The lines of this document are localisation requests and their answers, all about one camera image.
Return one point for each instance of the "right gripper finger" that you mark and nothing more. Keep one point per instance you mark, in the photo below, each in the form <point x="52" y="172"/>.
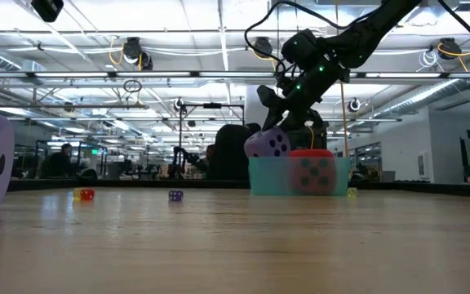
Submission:
<point x="273" y="106"/>
<point x="314" y="120"/>

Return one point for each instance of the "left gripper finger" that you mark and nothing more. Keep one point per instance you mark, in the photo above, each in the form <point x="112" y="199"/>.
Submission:
<point x="47" y="8"/>

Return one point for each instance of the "teal translucent plastic bin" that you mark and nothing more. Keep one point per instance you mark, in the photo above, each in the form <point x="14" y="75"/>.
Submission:
<point x="267" y="175"/>

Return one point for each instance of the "small yellow translucent die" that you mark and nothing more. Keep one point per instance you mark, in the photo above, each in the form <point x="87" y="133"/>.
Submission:
<point x="352" y="192"/>

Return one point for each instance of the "small grey object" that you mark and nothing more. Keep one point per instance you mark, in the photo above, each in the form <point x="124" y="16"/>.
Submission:
<point x="175" y="195"/>

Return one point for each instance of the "small orange bead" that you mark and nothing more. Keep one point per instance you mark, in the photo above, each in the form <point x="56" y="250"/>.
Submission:
<point x="87" y="194"/>

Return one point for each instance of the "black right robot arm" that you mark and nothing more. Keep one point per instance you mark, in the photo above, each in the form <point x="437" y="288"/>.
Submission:
<point x="365" y="32"/>

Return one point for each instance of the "black perforated computer case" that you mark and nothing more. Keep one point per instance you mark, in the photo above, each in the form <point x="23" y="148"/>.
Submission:
<point x="318" y="139"/>

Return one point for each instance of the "red foam die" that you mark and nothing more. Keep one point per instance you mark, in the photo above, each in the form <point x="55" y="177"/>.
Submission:
<point x="312" y="171"/>

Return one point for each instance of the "black chair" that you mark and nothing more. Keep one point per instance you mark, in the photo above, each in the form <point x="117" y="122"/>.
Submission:
<point x="231" y="155"/>

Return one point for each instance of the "long overhead light bar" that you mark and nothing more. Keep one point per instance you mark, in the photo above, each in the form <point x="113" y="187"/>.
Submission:
<point x="137" y="74"/>

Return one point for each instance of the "black background rig frame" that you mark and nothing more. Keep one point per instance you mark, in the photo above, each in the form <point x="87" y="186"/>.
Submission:
<point x="212" y="105"/>

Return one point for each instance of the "silver ribbed air duct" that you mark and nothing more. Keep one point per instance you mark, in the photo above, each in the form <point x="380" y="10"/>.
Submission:
<point x="422" y="96"/>

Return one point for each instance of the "black aluminium table frame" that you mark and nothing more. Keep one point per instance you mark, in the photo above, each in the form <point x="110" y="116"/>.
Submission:
<point x="422" y="188"/>

